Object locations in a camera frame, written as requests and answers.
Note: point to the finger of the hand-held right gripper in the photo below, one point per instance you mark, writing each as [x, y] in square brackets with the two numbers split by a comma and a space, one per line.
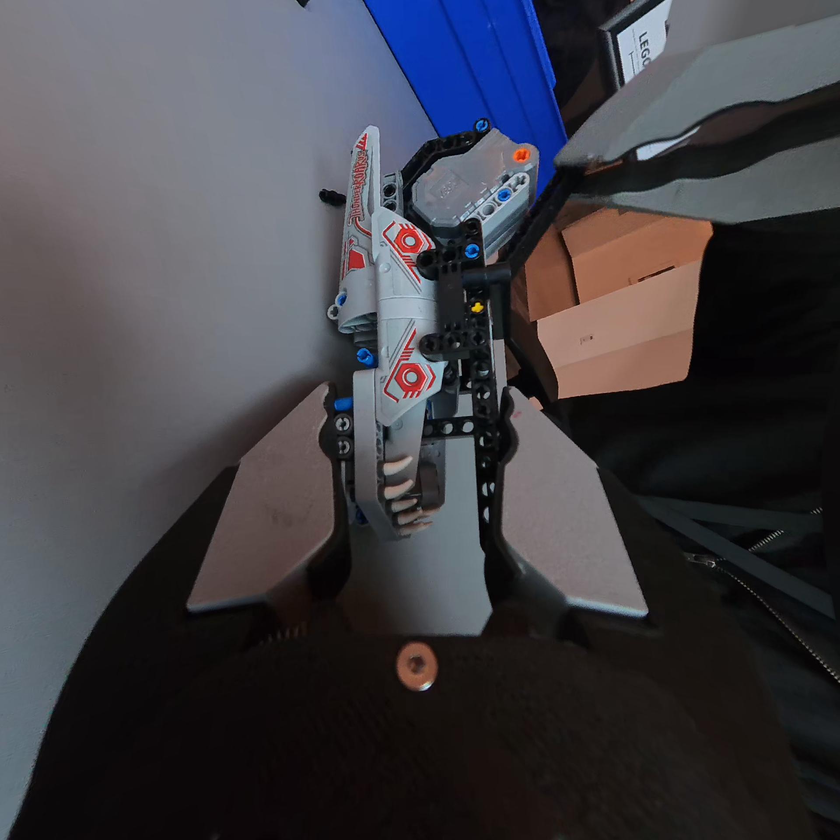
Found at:
[754, 177]
[709, 92]

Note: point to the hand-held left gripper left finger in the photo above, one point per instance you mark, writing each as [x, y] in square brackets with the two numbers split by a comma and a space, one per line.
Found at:
[262, 525]

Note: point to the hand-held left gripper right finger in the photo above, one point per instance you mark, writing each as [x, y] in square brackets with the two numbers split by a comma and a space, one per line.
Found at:
[571, 525]

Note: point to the blue plastic bin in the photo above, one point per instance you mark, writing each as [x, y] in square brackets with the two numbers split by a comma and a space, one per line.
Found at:
[472, 59]

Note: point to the black lego pin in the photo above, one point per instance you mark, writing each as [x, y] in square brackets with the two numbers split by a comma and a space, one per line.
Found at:
[331, 195]

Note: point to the black framed marker sign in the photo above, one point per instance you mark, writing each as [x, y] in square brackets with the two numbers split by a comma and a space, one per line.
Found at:
[640, 46]

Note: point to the closed cardboard box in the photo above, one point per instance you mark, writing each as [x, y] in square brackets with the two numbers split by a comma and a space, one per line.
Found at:
[544, 282]
[617, 348]
[630, 249]

